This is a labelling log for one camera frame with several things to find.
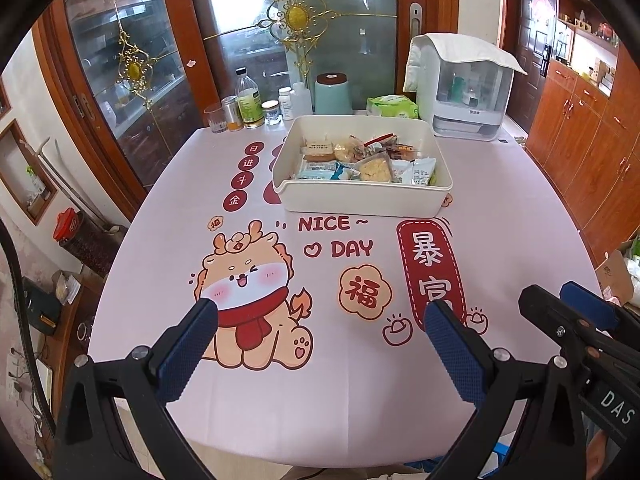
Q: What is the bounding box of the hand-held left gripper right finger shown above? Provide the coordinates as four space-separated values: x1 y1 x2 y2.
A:
424 301 588 480

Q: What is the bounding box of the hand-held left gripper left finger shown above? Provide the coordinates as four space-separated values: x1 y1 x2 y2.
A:
52 299 221 480

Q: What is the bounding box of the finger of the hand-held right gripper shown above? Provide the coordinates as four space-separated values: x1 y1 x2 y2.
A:
517 284 621 361
559 281 640 356

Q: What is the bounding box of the white plastic storage bin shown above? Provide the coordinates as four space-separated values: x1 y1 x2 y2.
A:
272 115 455 220

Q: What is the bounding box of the clear rice cracker packet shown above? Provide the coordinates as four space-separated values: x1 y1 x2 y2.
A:
357 155 396 183

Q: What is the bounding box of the red label dark snack packet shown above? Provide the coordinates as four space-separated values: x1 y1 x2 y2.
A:
372 132 418 158

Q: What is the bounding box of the large light blue snack packet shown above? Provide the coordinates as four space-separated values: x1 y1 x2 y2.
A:
292 160 351 181

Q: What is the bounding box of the clear red orange candy packet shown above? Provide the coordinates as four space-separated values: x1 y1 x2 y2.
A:
347 135 381 161

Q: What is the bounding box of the beige cracker packet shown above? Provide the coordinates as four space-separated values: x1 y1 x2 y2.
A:
301 139 337 163

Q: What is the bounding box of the cardboard box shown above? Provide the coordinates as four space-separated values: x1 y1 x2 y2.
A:
595 240 640 306

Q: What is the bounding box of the white power strip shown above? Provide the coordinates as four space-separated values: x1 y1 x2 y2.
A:
7 350 53 401

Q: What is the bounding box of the red container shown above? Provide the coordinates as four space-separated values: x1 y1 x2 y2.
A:
54 210 83 243

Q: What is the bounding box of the white countertop cup cabinet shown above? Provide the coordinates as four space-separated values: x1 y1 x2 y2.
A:
430 55 515 141

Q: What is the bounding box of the clear drinking glass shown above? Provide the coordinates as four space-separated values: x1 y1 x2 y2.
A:
204 104 228 134

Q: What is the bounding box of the jar with orange contents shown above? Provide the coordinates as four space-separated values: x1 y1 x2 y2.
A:
221 96 242 132

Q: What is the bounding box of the clear bottle green label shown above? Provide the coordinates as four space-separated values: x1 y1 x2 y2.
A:
235 67 265 128

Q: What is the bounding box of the green tissue pack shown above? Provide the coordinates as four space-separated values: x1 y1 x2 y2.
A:
366 95 420 121

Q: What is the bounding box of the dark wooden entry door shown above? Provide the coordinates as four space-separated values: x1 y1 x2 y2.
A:
500 0 558 133

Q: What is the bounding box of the white squeeze bottle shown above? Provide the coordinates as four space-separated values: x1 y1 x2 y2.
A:
289 81 313 121

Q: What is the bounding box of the white towel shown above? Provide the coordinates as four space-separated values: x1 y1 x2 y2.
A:
404 33 528 93

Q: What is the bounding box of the mint green canister brown lid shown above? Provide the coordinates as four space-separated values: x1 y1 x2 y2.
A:
314 73 352 116

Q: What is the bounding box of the curved glass cabinet door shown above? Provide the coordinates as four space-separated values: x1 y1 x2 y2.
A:
32 0 211 221

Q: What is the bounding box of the frosted glass sliding door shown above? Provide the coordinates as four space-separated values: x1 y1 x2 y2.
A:
185 0 458 116

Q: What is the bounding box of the brown wooden wall cabinet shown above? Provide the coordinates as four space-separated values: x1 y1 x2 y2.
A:
525 0 640 266

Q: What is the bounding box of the black cable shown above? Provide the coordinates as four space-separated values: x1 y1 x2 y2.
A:
0 220 56 441

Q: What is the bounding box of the wooden framed wall niche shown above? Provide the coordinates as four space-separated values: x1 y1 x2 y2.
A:
0 120 58 226

